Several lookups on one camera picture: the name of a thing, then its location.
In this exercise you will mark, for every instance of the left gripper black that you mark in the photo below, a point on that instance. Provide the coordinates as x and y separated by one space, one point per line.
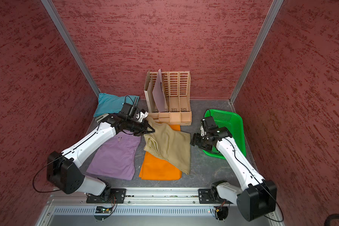
145 125

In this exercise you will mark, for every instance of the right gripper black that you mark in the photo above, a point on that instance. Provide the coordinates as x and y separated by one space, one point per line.
195 140

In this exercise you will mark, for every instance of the beige long pants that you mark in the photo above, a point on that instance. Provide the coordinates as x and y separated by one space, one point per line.
167 144

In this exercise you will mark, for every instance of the green plastic basket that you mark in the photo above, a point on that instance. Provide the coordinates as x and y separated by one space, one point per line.
233 122

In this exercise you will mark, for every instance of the orange cloth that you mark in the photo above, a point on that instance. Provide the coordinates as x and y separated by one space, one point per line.
156 169

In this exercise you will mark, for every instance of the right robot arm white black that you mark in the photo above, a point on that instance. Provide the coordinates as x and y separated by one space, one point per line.
255 197

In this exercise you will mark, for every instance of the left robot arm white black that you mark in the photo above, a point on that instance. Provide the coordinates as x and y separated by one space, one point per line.
63 168

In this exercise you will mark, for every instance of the folded purple shorts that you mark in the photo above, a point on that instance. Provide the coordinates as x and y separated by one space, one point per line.
115 158

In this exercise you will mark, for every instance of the folded teal shirt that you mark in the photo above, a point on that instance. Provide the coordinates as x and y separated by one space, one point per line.
109 104

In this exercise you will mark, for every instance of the cardboard sheet in organizer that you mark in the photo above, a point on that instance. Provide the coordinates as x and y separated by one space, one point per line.
148 90

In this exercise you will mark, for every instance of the lilac paper folder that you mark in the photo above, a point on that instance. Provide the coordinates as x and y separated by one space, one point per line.
158 94

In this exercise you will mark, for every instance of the beige desk file organizer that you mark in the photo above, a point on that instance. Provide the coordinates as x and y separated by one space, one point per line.
176 88

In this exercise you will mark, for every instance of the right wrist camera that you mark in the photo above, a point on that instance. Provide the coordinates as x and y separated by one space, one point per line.
203 131

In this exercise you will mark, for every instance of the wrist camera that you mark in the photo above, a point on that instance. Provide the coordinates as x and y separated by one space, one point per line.
203 131
141 115

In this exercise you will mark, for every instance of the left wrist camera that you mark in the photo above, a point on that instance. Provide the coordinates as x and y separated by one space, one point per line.
141 115

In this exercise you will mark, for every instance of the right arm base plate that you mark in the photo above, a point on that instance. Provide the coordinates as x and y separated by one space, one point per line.
206 196

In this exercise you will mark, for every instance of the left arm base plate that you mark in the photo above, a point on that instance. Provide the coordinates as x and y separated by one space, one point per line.
109 195

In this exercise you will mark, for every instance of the right aluminium corner post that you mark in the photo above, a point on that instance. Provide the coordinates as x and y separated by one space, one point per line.
270 17

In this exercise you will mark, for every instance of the aluminium corner post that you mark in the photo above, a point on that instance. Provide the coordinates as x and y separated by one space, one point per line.
56 19
270 17

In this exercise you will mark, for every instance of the left aluminium corner post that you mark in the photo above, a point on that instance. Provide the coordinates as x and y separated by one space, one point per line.
56 19

